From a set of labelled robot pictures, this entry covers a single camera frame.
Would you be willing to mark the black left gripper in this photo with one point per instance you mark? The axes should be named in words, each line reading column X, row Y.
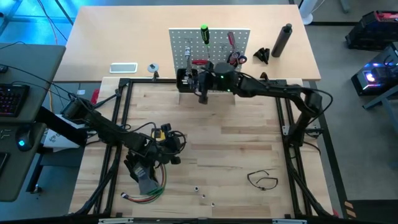
column 166, row 147

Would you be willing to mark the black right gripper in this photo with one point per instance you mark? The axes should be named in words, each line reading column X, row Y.
column 206, row 82

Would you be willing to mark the yellow tape measure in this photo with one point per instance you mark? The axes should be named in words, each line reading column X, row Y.
column 158, row 134

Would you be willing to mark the white perforated pegboard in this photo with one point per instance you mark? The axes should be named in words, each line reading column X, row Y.
column 217, row 40

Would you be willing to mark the green black screwdriver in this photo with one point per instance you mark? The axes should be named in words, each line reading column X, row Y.
column 205, row 32

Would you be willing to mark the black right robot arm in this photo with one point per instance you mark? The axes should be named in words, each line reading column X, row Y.
column 280, row 90

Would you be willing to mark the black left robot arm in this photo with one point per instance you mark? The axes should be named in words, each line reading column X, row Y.
column 102, row 127

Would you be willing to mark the black plastic bin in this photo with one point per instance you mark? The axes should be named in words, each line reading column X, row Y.
column 180, row 87

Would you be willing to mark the black grey work glove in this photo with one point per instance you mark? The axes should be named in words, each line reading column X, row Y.
column 141, row 179

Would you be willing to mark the black table clamp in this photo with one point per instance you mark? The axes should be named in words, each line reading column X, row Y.
column 264, row 75
column 155, row 75

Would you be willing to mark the small round grey disc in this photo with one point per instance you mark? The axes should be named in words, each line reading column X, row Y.
column 153, row 67

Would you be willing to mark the small black angular object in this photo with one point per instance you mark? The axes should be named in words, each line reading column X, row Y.
column 263, row 54

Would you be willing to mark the white rectangular phone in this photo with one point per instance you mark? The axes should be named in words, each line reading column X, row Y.
column 123, row 68

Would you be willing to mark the black cylindrical bottle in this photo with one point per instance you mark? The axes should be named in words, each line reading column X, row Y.
column 281, row 42

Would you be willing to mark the light wooden desk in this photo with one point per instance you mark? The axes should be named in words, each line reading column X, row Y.
column 124, row 37

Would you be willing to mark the black safety glasses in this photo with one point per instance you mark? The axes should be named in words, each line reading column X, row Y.
column 267, row 184

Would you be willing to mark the white box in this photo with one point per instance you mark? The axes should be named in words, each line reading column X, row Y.
column 57, row 141

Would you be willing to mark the black computer mouse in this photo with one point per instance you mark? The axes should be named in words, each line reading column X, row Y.
column 24, row 140

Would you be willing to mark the grey desk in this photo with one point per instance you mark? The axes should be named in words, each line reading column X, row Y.
column 31, row 62

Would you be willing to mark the black keyboard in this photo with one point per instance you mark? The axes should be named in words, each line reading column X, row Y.
column 12, row 99

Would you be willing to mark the computer case with lights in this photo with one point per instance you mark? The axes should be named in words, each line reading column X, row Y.
column 373, row 77

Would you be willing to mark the black crate red lid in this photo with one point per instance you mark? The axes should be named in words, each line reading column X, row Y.
column 370, row 31

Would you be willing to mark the black platform striped corner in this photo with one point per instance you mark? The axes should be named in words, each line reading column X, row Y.
column 373, row 213

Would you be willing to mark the black aluminium frame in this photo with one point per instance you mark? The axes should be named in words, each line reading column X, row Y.
column 138, row 81

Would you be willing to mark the white metal bracket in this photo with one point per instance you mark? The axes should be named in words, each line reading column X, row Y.
column 289, row 221
column 115, row 221

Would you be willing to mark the white pedestal base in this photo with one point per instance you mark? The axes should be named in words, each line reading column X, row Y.
column 308, row 17

